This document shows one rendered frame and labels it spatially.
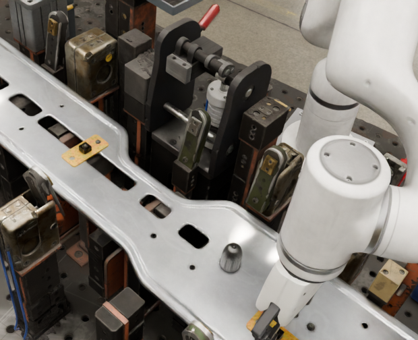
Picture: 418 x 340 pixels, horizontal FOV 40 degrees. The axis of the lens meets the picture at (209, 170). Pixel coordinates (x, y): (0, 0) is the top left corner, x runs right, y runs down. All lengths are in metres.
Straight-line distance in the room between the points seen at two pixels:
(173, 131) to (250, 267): 0.36
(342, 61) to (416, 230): 0.18
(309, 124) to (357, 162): 0.77
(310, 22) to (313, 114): 0.24
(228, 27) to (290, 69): 0.45
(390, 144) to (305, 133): 0.38
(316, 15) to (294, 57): 1.98
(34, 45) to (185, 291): 0.65
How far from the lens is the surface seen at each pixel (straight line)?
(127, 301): 0.89
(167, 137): 1.14
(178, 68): 1.01
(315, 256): 0.63
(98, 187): 1.00
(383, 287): 0.92
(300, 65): 3.07
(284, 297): 0.70
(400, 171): 0.83
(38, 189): 0.90
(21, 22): 1.29
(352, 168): 0.57
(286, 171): 0.98
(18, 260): 0.97
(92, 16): 1.95
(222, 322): 0.87
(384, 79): 0.60
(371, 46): 0.61
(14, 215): 0.92
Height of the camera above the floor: 1.76
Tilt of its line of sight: 47 degrees down
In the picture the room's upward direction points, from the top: 10 degrees clockwise
